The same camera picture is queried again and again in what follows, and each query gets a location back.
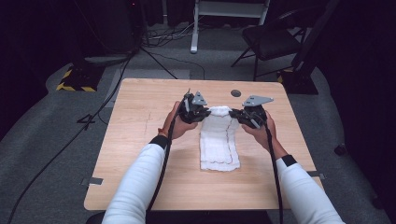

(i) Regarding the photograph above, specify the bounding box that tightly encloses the right hand-held gripper black cable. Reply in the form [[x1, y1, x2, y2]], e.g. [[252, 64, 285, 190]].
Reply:
[[262, 119, 285, 224]]

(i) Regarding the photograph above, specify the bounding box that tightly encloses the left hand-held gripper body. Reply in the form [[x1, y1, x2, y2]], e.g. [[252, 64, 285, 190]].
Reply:
[[179, 90, 208, 125]]

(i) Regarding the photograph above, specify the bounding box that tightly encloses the black yellow striped base plate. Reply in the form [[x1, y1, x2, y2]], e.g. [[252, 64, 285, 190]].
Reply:
[[276, 68, 319, 95], [55, 63, 106, 92]]

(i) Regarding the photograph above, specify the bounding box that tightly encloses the grey tape strip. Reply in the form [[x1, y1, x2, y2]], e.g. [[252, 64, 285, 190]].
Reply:
[[81, 176, 105, 187], [306, 170, 327, 181]]

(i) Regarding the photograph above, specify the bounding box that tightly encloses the small black floor object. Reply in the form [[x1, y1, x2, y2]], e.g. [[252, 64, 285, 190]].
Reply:
[[333, 143, 347, 157]]

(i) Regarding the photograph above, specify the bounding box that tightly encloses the person's left hand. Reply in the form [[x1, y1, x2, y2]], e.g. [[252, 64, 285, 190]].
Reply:
[[158, 101, 199, 140]]

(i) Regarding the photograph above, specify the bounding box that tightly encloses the thin black floor cable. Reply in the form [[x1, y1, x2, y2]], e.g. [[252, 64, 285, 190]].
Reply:
[[139, 46, 206, 81]]

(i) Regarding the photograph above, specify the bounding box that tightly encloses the dark slanted stand pole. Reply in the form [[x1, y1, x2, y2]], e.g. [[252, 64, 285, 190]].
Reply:
[[292, 0, 342, 73]]

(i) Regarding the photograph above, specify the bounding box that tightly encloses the left hand-held gripper black cable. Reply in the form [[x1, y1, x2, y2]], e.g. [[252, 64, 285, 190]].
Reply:
[[146, 92, 188, 214]]

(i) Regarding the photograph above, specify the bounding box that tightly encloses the long black floor cable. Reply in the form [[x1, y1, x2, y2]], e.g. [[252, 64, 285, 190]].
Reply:
[[7, 52, 134, 224]]

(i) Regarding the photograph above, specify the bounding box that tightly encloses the person's right hand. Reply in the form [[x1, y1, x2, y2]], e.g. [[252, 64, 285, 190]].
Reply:
[[241, 110, 278, 152]]

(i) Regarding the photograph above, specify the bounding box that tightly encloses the white metal desk frame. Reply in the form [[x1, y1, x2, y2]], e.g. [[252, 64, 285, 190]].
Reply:
[[190, 0, 271, 54]]

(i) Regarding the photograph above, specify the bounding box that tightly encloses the hand-held gripper black cable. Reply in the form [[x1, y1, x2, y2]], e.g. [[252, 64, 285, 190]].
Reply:
[[146, 92, 188, 214], [262, 119, 285, 224]]

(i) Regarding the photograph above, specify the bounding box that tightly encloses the dark equipment tower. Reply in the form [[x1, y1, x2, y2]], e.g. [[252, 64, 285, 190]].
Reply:
[[71, 0, 148, 66]]

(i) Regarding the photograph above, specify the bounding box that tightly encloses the white towel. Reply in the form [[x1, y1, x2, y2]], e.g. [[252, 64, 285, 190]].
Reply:
[[199, 105, 241, 172]]

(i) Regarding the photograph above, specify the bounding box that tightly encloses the black folding chair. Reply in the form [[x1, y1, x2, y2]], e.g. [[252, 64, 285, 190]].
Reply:
[[231, 8, 312, 82]]

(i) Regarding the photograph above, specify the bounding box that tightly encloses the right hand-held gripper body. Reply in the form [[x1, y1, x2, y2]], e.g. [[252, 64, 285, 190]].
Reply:
[[240, 94, 275, 130]]

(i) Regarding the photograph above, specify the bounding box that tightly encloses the bundle of floor cables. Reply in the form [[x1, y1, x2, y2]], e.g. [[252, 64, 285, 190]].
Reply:
[[141, 18, 200, 49]]

